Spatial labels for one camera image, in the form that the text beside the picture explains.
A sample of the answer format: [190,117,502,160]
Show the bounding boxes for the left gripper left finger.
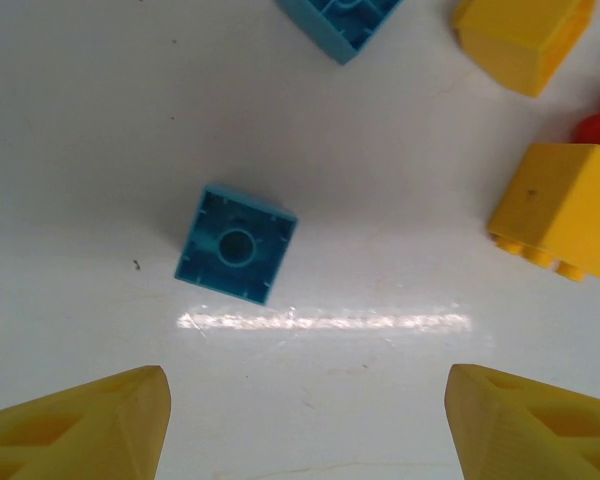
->
[0,364,172,480]

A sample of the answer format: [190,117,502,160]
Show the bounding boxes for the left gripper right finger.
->
[446,363,600,480]

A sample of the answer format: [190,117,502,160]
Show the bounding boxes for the small blue lego brick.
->
[173,183,300,306]
[274,0,406,65]

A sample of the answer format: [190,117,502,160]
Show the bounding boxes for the yellow lego brick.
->
[487,143,600,282]
[451,0,597,98]

